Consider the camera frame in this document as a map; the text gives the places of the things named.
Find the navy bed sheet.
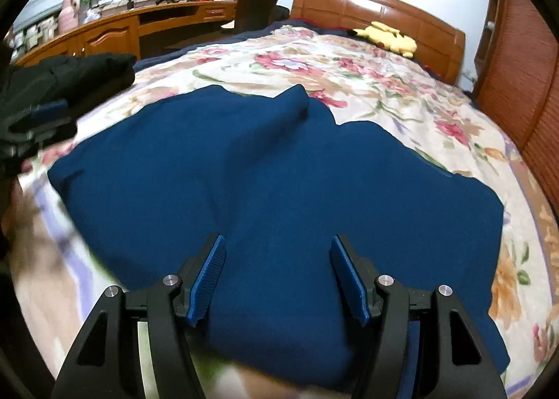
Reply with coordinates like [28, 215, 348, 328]
[133, 19, 306, 73]

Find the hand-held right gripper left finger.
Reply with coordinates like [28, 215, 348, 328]
[51, 233, 228, 399]

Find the wooden open bookshelf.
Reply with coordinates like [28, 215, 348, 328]
[474, 0, 509, 72]

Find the wooden desk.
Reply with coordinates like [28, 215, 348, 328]
[13, 0, 239, 68]

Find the yellow plush toy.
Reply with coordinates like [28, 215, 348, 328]
[353, 21, 419, 59]

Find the dark brown chair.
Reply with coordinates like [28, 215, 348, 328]
[220, 0, 282, 35]

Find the blue suit jacket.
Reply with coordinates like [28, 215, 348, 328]
[47, 84, 511, 395]

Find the black clothing pile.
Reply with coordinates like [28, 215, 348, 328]
[0, 53, 137, 120]

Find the wooden louvered wardrobe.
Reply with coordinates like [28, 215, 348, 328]
[474, 0, 559, 243]

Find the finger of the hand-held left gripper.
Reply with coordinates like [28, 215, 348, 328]
[6, 117, 78, 147]
[24, 99, 71, 120]

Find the floral blanket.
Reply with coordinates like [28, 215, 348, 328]
[9, 24, 559, 399]

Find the wooden bed headboard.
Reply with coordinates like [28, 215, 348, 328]
[290, 0, 467, 86]

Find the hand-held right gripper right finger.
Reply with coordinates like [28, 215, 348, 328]
[329, 234, 509, 399]

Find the pink plush toy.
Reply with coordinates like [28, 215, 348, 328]
[58, 0, 81, 32]

